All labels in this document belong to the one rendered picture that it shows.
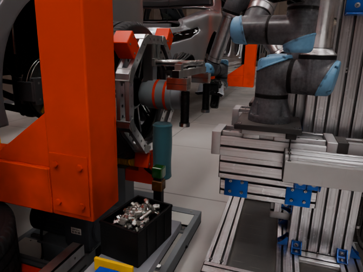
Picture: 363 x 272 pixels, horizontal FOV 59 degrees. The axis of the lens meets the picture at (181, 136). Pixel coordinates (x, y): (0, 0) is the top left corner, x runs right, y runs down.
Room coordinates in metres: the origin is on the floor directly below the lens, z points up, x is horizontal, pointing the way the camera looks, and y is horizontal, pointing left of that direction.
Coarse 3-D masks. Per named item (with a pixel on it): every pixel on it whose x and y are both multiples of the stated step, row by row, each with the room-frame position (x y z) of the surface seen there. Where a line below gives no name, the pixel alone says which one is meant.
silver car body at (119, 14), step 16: (0, 0) 1.29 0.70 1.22; (16, 0) 1.35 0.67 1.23; (112, 0) 2.05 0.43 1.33; (128, 0) 2.24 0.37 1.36; (0, 16) 1.27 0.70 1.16; (128, 16) 2.23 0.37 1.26; (0, 32) 1.26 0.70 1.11; (0, 48) 1.26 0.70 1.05; (0, 64) 1.25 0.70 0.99; (0, 80) 1.24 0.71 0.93; (0, 96) 1.23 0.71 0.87; (0, 112) 1.22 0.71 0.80
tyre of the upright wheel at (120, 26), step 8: (120, 24) 1.45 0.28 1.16; (128, 24) 1.46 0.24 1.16; (136, 24) 1.52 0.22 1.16; (136, 32) 1.52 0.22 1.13; (144, 32) 1.60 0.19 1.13; (160, 72) 1.80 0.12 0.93; (152, 128) 1.69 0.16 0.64; (120, 136) 1.36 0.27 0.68; (120, 144) 1.36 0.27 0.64; (128, 144) 1.43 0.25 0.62; (120, 152) 1.36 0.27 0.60; (128, 152) 1.43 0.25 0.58
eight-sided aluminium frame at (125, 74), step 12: (144, 36) 1.41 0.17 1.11; (156, 36) 1.53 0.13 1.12; (144, 48) 1.41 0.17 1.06; (168, 48) 1.67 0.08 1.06; (132, 60) 1.32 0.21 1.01; (120, 72) 1.29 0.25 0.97; (132, 72) 1.30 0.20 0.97; (168, 72) 1.75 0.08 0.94; (120, 84) 1.29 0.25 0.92; (132, 84) 1.30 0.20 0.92; (120, 96) 1.29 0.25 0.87; (132, 96) 1.30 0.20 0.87; (120, 108) 1.29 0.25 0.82; (132, 108) 1.30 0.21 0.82; (120, 120) 1.29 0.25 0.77; (132, 120) 1.29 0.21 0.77; (168, 120) 1.69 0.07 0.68; (120, 132) 1.32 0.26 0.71; (132, 132) 1.29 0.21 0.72; (132, 144) 1.38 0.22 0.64; (144, 144) 1.40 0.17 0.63
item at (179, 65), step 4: (152, 44) 1.49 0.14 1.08; (152, 48) 1.49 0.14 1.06; (152, 52) 1.49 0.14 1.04; (152, 56) 1.49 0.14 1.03; (152, 60) 1.48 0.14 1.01; (156, 60) 1.48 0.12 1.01; (160, 60) 1.48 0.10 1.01; (164, 60) 1.47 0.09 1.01; (168, 60) 1.46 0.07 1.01; (172, 60) 1.46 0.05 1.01; (176, 60) 1.45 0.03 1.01; (180, 60) 1.44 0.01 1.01; (152, 64) 1.48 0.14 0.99; (156, 64) 1.48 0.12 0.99; (160, 64) 1.48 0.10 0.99; (164, 64) 1.47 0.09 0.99; (168, 64) 1.46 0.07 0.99; (172, 64) 1.45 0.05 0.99; (176, 64) 1.30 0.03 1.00; (180, 64) 1.29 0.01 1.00; (184, 64) 1.33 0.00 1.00; (188, 64) 1.39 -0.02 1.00; (176, 68) 1.30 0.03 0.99; (180, 68) 1.29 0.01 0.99
